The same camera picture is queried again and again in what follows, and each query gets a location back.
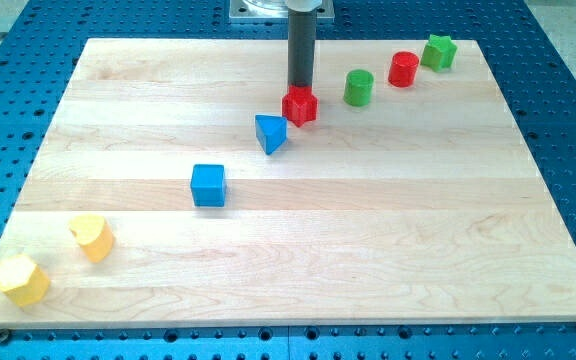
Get red star block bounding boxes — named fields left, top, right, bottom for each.
left=282, top=85, right=318, bottom=127

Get green star block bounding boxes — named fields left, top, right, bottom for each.
left=420, top=34, right=458, bottom=72

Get blue triangle block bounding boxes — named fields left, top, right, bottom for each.
left=255, top=114, right=287, bottom=155

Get blue cube block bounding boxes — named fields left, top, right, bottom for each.
left=190, top=164, right=226, bottom=207

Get green cylinder block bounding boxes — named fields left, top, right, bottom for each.
left=343, top=69, right=374, bottom=107

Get light wooden board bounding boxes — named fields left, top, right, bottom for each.
left=0, top=38, right=576, bottom=328

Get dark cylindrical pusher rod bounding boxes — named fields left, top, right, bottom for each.
left=288, top=9, right=317, bottom=87

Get red cylinder block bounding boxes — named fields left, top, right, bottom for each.
left=388, top=51, right=419, bottom=88

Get yellow heart block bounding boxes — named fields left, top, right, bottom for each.
left=68, top=214, right=114, bottom=263

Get yellow hexagon block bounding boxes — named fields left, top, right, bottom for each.
left=0, top=254, right=51, bottom=307

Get left board stop screw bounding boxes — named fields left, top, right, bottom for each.
left=0, top=329, right=12, bottom=345

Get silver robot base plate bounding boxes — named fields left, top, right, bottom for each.
left=227, top=0, right=335, bottom=24

